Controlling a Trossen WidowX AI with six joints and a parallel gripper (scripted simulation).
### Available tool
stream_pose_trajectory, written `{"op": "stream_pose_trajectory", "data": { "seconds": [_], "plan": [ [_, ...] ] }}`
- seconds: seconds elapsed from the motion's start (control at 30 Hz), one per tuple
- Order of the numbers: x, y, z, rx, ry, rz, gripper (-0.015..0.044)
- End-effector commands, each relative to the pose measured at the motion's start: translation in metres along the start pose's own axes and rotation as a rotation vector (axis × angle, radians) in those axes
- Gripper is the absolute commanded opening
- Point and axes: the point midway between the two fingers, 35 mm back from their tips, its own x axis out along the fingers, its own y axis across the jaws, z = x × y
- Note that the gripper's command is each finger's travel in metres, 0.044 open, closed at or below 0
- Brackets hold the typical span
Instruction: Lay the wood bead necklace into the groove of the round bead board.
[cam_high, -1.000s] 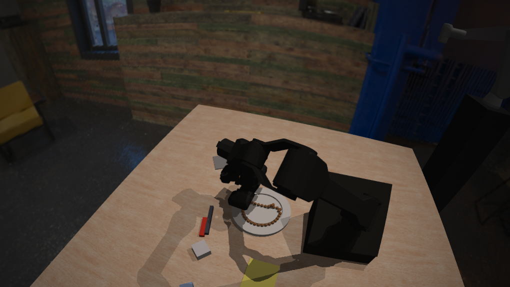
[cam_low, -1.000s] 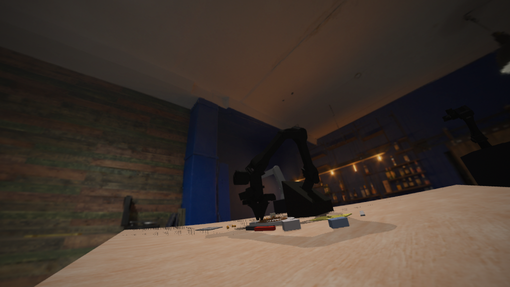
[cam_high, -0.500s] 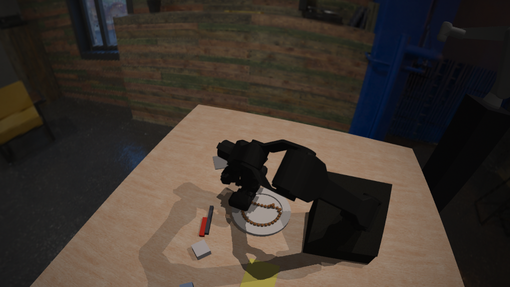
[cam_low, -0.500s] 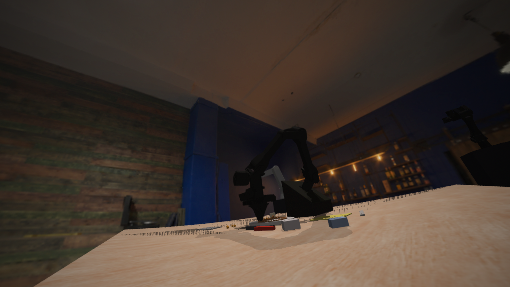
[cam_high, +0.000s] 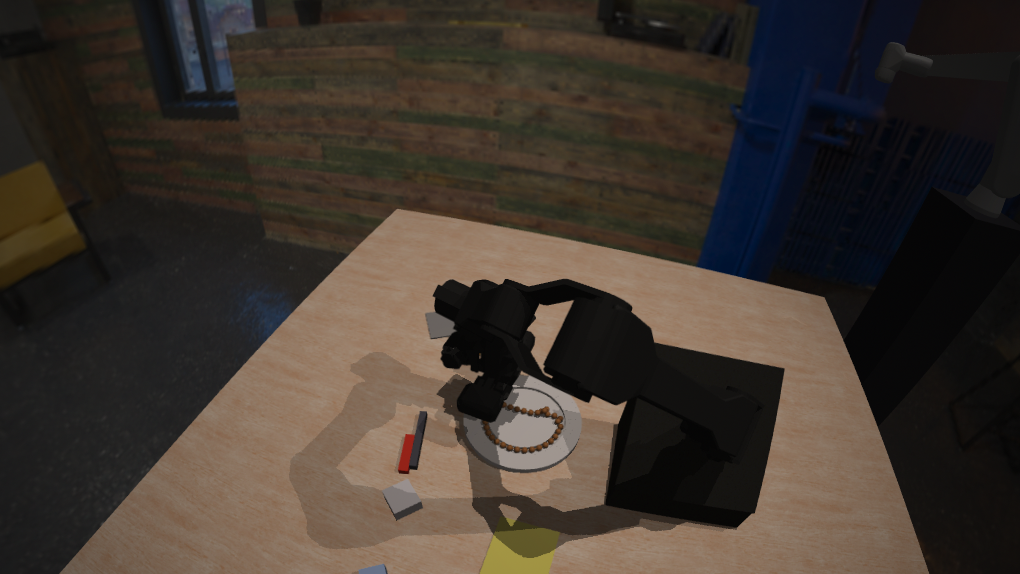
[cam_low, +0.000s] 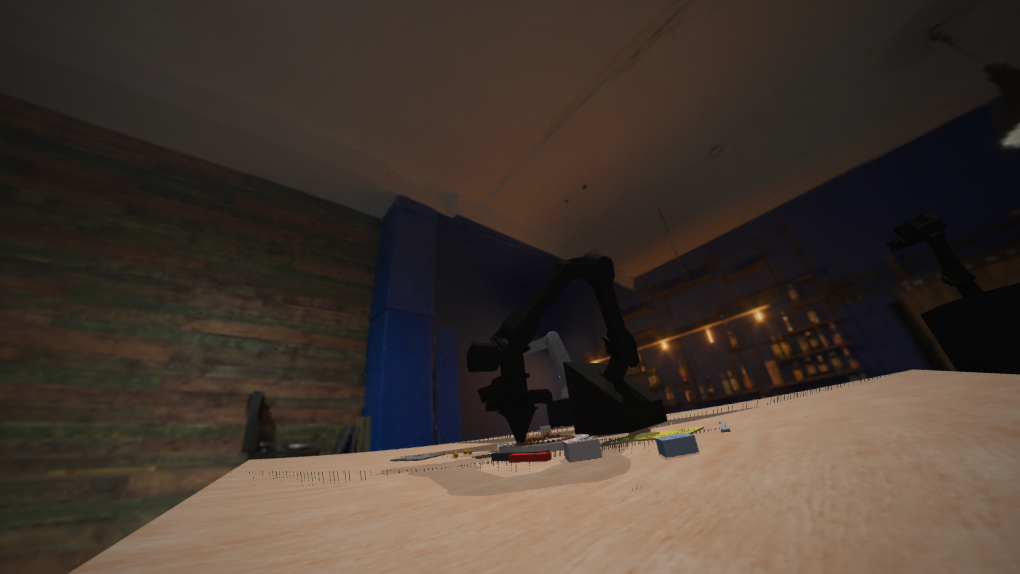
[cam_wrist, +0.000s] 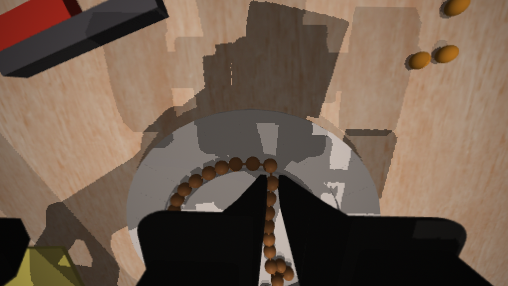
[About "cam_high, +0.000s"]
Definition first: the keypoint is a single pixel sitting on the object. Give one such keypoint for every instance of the yellow flat bar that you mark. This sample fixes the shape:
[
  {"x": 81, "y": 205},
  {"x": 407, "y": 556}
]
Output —
[{"x": 520, "y": 548}]

